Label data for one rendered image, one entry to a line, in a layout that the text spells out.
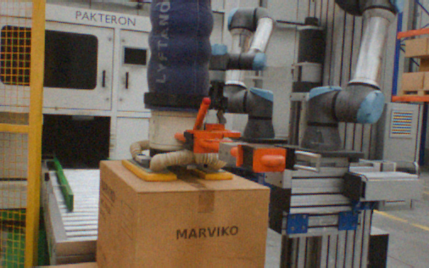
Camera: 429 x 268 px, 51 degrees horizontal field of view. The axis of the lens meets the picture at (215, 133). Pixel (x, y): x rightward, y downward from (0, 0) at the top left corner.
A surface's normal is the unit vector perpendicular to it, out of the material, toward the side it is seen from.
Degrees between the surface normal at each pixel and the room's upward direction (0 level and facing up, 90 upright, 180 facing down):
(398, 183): 90
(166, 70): 74
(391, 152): 90
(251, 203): 90
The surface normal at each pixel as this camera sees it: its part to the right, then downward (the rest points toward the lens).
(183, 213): 0.40, 0.08
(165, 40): -0.23, -0.30
